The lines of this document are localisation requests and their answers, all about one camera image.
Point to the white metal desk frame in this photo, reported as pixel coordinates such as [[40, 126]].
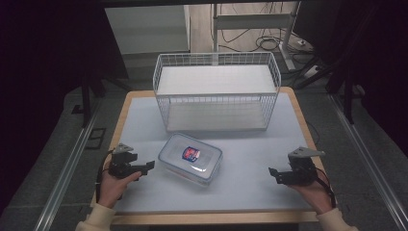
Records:
[[256, 24]]

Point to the person's left hand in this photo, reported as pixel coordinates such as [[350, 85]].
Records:
[[114, 189]]

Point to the metal floor rail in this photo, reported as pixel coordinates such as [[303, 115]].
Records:
[[65, 174], [369, 157]]

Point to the white table mat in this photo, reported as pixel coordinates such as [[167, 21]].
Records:
[[208, 160]]

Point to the clear plastic food container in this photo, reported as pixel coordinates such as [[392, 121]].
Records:
[[191, 159]]

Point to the white cabinet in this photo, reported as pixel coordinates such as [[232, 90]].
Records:
[[146, 29]]

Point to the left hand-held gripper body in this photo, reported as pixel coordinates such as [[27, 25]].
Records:
[[120, 162]]

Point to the black stand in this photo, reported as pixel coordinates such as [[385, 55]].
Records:
[[348, 96], [86, 96]]

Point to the person's right hand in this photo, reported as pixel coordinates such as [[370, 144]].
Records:
[[316, 195]]

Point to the white power strip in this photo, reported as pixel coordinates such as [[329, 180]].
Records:
[[310, 71]]

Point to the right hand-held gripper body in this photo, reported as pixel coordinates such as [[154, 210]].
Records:
[[301, 168]]

